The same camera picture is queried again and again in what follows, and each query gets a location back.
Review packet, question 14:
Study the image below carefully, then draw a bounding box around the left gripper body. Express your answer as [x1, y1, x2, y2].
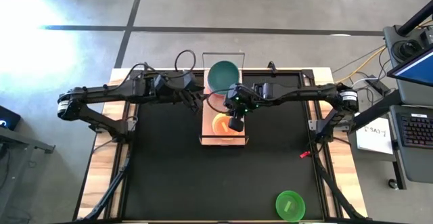
[165, 71, 203, 99]

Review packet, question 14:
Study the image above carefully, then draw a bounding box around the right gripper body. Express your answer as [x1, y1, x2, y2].
[224, 83, 262, 116]

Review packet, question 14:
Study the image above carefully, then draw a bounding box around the small orange bowl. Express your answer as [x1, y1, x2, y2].
[216, 115, 245, 137]

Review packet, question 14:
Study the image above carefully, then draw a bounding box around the small yellow bowl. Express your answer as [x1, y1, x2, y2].
[211, 112, 237, 141]

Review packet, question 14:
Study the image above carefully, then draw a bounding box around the large teal bowl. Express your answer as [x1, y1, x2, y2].
[206, 60, 241, 96]

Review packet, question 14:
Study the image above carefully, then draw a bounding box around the black table mat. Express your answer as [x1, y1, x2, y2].
[130, 73, 321, 220]

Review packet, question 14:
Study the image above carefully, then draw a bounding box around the small green bowl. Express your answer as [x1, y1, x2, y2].
[275, 190, 306, 223]

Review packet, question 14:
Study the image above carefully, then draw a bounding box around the white paper sheet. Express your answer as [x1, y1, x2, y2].
[355, 117, 395, 156]

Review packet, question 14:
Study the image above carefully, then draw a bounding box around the black power strip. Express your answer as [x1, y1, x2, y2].
[367, 76, 390, 96]

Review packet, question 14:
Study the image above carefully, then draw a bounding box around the dark grey desk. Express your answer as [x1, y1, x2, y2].
[0, 125, 55, 224]

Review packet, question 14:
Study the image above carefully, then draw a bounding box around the monitor with blue screen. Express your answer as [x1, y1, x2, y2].
[387, 46, 433, 88]

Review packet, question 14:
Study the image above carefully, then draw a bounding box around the black device with blue light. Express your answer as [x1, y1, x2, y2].
[0, 105, 22, 131]

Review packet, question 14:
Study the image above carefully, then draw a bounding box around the black keyboard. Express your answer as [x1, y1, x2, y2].
[396, 112, 433, 150]

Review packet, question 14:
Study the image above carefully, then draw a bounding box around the grey computer cart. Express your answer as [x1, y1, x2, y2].
[351, 24, 433, 190]

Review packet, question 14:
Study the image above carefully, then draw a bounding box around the black pole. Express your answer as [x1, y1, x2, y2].
[396, 0, 433, 37]

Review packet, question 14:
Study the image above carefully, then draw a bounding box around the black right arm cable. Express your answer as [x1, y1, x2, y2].
[205, 90, 234, 114]

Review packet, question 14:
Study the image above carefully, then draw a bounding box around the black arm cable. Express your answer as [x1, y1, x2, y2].
[205, 90, 234, 114]
[121, 49, 197, 83]

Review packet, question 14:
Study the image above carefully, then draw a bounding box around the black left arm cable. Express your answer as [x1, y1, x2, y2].
[121, 49, 197, 83]

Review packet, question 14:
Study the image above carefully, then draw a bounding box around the wooden shelf with metal frame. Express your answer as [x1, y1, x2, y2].
[198, 51, 250, 147]

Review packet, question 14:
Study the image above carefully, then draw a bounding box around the yellow cable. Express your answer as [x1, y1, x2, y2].
[340, 46, 386, 83]

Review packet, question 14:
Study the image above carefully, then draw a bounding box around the black coiled cable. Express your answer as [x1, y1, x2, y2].
[391, 39, 422, 62]

